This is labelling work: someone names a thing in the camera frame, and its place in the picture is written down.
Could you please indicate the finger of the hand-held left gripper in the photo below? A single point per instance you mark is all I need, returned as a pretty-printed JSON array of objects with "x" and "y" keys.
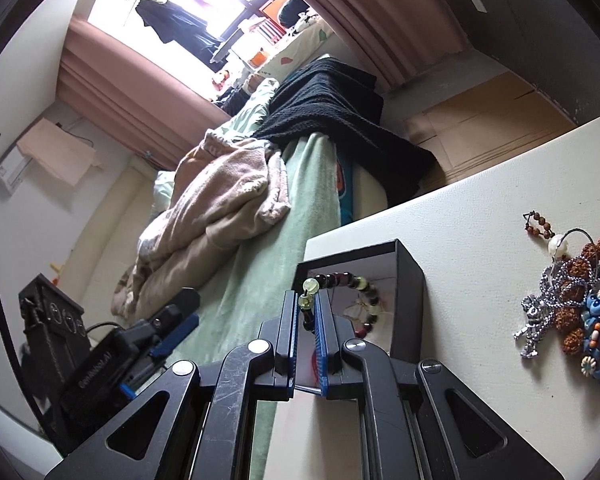
[
  {"x": 176, "y": 334},
  {"x": 182, "y": 301}
]

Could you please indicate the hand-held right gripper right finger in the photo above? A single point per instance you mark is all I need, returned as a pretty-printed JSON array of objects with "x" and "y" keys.
[{"x": 322, "y": 345}]

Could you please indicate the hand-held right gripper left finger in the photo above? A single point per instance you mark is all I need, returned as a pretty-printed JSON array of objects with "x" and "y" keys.
[{"x": 294, "y": 345}]

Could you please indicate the black jewelry box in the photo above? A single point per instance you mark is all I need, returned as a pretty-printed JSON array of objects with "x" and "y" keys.
[{"x": 407, "y": 300}]

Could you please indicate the beige blanket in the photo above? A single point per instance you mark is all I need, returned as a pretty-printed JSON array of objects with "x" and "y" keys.
[{"x": 215, "y": 200}]

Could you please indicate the bed with green sheet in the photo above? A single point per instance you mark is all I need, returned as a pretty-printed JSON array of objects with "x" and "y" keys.
[{"x": 275, "y": 240}]

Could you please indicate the teal printed cloth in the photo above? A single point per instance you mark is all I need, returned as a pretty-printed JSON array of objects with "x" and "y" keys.
[{"x": 345, "y": 190}]

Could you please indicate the beige cloth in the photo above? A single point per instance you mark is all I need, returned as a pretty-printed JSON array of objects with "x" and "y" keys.
[{"x": 57, "y": 150}]

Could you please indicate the pale green quilt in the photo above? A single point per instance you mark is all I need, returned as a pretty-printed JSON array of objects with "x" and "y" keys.
[{"x": 252, "y": 107}]

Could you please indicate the white air conditioner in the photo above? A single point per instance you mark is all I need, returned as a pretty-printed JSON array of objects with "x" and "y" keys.
[{"x": 11, "y": 170}]

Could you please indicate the pink curtain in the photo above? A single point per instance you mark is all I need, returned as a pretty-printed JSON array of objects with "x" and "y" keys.
[
  {"x": 380, "y": 20},
  {"x": 130, "y": 90}
]

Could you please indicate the black knitted blanket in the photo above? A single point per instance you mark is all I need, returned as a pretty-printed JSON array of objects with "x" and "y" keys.
[{"x": 330, "y": 110}]

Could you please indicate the flat cardboard sheet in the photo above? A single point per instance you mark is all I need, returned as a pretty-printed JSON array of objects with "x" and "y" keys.
[{"x": 485, "y": 120}]

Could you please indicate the dark hanging garment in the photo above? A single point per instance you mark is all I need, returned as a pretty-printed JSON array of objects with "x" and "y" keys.
[{"x": 172, "y": 22}]

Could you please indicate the leaf print pillow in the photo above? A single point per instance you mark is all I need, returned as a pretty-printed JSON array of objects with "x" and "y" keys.
[{"x": 300, "y": 47}]

